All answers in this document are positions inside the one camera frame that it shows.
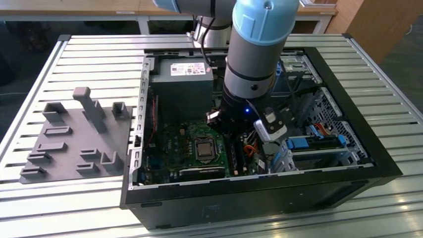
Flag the green motherboard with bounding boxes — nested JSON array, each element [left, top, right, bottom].
[[141, 118, 263, 185]]

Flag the metal socket cover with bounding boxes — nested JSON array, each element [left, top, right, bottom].
[[193, 138, 217, 163]]

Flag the black graphics card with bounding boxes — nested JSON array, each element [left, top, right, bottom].
[[177, 166, 225, 180]]

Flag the orange disk wire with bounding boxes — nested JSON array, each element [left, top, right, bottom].
[[315, 123, 336, 136]]

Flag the orange red yellow wires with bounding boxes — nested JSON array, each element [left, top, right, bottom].
[[243, 144, 263, 157]]

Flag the metal disk bay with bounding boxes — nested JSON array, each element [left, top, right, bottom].
[[269, 133, 376, 174]]

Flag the silver CPU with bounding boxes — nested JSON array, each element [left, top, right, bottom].
[[197, 143, 213, 159]]

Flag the red black twisted wire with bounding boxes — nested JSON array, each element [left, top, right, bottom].
[[145, 95, 157, 148]]

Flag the grey parts rack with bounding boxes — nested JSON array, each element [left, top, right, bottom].
[[19, 86, 133, 184]]

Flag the grey power supply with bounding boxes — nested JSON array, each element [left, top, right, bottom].
[[149, 57, 228, 123]]

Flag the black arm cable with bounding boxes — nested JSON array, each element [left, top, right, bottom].
[[199, 17, 217, 69]]

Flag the white power supply label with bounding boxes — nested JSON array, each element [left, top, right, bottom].
[[169, 63, 208, 76]]

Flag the hard disk in blue carrier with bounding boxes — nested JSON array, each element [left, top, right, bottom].
[[284, 135, 348, 151]]

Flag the black PC case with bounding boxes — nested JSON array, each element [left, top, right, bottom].
[[119, 47, 403, 230]]

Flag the wooden cabinet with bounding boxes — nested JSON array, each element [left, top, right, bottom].
[[325, 0, 423, 65]]

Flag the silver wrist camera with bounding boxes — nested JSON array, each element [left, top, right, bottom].
[[253, 119, 288, 143]]

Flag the green RAM stick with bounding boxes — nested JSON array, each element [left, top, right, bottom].
[[229, 136, 244, 175]]

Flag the black camera bracket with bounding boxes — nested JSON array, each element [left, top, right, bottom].
[[245, 98, 288, 136]]

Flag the wooden desk white frame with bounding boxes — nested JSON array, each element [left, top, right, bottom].
[[0, 0, 339, 35]]

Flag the black RAM slot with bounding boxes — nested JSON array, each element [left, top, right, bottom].
[[225, 136, 236, 177], [228, 138, 239, 177]]

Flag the blue disk wire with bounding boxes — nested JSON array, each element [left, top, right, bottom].
[[309, 124, 327, 139]]

